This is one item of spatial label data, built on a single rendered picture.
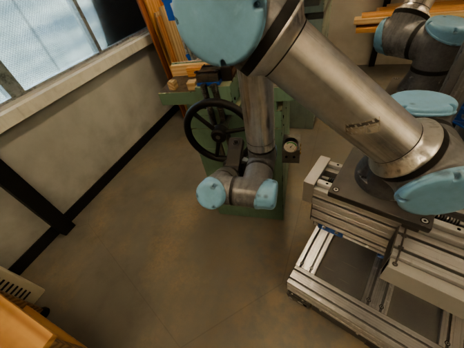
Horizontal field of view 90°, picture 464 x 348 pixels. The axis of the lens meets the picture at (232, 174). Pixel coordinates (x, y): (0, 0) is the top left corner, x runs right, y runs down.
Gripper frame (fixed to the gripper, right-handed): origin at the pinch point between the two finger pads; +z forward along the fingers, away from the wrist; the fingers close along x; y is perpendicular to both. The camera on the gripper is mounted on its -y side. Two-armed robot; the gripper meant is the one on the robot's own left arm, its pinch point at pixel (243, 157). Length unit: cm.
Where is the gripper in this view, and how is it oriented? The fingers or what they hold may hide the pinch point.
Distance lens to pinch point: 87.7
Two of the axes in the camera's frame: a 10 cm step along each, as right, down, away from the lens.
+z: 2.8, -2.7, 9.2
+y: -0.1, 9.6, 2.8
